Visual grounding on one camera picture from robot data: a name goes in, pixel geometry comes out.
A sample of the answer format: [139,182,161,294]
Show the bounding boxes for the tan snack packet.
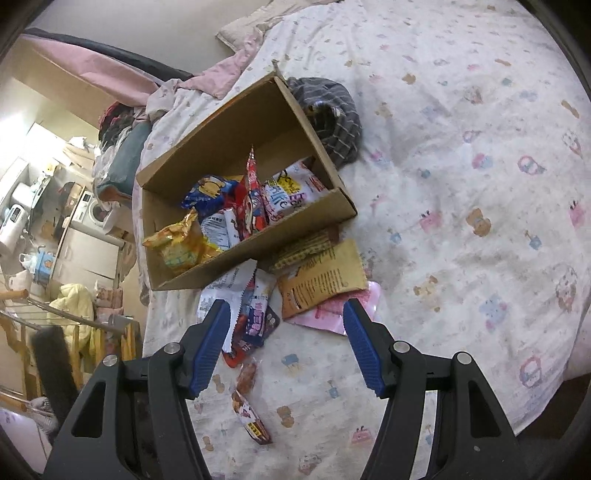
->
[277,239,369,320]

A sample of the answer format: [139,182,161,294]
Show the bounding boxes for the red cartoon face snack packet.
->
[242,145,269,232]

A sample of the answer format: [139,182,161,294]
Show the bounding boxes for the cardboard box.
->
[135,74,358,291]

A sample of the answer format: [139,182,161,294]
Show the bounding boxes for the white zigzag-edged snack packet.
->
[198,258,259,354]

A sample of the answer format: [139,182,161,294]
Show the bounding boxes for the small brown snack packet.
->
[235,360,259,395]

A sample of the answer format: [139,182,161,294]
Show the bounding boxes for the beige pillow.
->
[216,0,333,51]

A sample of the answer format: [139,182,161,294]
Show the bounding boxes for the teal pillow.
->
[95,121,155,201]

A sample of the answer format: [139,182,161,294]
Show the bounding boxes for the silver snack packet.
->
[201,208,243,252]

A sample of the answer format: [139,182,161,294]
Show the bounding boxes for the small red white snack packet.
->
[231,390,273,445]

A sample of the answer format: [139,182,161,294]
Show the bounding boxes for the blue cartoon box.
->
[34,251,56,282]

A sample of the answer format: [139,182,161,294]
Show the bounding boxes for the dark grey curtain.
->
[23,28,195,81]

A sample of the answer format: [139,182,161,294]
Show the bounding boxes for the white red-edged snack packet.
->
[263,161,328,222]

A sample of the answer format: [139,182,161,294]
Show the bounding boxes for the beige checkered snack packet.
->
[268,225,342,273]

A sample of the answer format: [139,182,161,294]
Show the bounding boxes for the purple pink snack packet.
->
[240,270,281,347]

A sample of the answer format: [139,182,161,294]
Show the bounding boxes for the blue cartoon snack packet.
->
[182,174,241,217]

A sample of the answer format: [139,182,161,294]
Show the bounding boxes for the pink quilt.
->
[148,39,278,121]

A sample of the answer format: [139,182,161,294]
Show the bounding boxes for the pink curtain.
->
[18,34,162,104]

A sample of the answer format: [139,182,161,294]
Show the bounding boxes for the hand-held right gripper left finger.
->
[44,299,232,480]

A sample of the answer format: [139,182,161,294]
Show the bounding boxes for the black cloth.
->
[30,325,79,430]

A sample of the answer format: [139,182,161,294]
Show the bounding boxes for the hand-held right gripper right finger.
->
[342,298,515,480]

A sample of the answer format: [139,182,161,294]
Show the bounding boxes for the white kitchen base cabinets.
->
[51,224,123,278]

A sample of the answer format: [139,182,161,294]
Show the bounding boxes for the yellow cloth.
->
[48,282,95,365]

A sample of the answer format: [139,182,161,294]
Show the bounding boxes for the pile of clothes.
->
[98,102,153,148]

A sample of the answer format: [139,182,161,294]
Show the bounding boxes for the white water heater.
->
[0,203,31,252]

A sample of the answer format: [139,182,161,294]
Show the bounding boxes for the white washing machine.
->
[69,194,114,232]

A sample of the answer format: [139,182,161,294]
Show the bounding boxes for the grey plaid cloth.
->
[286,77,363,169]

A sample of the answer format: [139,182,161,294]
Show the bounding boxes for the yellow snack packet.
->
[142,209,222,275]

